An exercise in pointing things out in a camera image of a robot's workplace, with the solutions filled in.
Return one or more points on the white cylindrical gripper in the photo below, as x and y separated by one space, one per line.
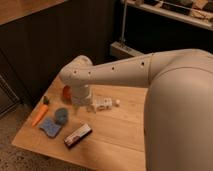
81 95

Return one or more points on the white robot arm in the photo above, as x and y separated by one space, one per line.
178 112

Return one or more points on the blue-grey ceramic cup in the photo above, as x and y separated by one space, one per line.
61 116

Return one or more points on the red bowl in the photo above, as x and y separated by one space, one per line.
66 93

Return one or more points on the orange toy carrot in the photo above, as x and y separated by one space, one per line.
41 111

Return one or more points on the blue sponge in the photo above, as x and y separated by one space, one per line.
50 127

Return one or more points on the wooden table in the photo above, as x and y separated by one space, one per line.
116 142

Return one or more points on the metal shelf rack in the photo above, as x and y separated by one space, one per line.
158 25

